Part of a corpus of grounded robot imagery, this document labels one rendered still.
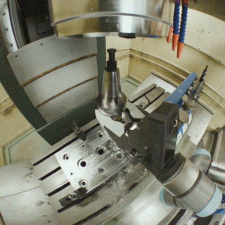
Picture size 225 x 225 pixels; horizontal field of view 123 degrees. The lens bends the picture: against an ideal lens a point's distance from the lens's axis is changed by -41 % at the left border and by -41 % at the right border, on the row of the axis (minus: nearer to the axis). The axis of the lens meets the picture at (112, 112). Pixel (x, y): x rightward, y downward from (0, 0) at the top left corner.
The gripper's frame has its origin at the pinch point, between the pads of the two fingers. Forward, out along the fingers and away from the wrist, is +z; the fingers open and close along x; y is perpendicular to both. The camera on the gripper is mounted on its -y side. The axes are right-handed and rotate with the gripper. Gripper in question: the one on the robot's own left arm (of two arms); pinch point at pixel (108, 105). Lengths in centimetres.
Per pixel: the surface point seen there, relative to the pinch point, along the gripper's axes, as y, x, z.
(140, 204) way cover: 51, -6, -35
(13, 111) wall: 34, -54, 81
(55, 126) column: 45, -19, 44
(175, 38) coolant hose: -16.0, 15.3, -5.0
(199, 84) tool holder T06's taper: -2.2, 33.0, -14.3
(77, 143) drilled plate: 27.2, -10.9, 10.9
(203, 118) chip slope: 45, 91, -38
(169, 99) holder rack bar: 3.3, 19.4, -8.2
